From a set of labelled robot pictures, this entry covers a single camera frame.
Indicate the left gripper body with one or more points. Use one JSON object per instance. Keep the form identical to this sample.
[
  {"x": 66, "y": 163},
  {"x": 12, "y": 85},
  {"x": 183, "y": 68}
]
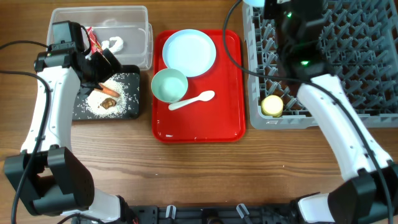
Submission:
[{"x": 99, "y": 70}]

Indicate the red snack wrapper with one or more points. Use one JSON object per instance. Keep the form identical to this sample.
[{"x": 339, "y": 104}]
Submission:
[{"x": 94, "y": 44}]

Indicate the brown food scrap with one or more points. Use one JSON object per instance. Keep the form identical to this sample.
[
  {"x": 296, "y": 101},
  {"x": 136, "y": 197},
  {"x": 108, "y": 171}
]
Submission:
[{"x": 108, "y": 103}]

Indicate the white rice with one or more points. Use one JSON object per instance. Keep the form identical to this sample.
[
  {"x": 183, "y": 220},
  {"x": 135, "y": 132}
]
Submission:
[{"x": 124, "y": 99}]

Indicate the orange carrot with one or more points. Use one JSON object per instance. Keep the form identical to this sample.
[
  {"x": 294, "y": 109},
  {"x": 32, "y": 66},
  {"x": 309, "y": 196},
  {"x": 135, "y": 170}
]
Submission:
[{"x": 108, "y": 91}]

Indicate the white tissue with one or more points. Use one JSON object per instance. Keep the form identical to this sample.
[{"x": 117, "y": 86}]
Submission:
[{"x": 115, "y": 45}]

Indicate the green bowl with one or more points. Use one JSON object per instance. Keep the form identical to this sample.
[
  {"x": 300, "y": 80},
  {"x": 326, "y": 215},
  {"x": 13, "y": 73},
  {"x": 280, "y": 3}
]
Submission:
[{"x": 169, "y": 85}]

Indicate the light blue plate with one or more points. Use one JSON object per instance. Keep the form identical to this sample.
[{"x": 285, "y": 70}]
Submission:
[{"x": 189, "y": 51}]

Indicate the white plastic spoon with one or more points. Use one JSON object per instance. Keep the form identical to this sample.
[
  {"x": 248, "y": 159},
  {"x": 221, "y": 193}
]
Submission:
[{"x": 204, "y": 96}]

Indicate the yellow cup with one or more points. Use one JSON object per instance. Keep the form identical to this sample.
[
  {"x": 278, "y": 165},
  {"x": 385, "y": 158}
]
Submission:
[{"x": 272, "y": 105}]

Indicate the light blue bowl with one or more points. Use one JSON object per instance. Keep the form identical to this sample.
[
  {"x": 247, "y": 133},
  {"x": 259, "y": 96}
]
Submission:
[{"x": 255, "y": 3}]

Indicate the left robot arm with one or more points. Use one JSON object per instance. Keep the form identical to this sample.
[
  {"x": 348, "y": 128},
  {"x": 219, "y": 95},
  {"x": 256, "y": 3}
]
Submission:
[{"x": 48, "y": 179}]

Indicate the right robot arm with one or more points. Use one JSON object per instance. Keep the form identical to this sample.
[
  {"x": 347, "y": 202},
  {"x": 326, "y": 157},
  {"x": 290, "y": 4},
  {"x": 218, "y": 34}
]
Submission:
[{"x": 369, "y": 190}]

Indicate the grey dishwasher rack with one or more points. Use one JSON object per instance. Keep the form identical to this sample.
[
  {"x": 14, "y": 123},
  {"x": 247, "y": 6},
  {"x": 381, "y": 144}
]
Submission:
[{"x": 359, "y": 40}]

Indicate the black plastic tray bin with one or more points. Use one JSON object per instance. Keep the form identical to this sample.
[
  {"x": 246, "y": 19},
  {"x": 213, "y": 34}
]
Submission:
[{"x": 133, "y": 102}]

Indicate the clear plastic bin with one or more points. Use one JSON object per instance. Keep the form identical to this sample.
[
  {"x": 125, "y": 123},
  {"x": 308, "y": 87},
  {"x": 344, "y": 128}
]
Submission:
[{"x": 130, "y": 23}]

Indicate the red serving tray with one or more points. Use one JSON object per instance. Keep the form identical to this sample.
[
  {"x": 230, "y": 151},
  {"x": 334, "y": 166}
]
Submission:
[{"x": 222, "y": 119}]

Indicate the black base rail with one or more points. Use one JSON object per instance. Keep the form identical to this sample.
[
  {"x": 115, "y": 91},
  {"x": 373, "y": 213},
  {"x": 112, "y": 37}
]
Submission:
[{"x": 274, "y": 213}]

